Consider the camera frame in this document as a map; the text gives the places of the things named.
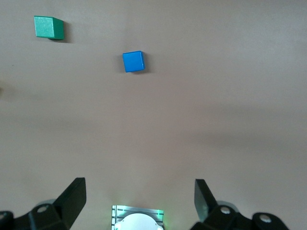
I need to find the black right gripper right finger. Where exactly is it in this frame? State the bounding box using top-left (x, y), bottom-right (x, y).
top-left (191, 178), bottom-right (288, 230)

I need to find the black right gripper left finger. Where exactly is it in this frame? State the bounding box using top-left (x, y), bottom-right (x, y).
top-left (0, 177), bottom-right (87, 230)

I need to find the blue wooden cube block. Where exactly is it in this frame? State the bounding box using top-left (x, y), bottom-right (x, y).
top-left (122, 50), bottom-right (146, 74)

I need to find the green wooden cube block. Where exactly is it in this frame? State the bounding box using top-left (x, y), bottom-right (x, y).
top-left (33, 15), bottom-right (65, 41)

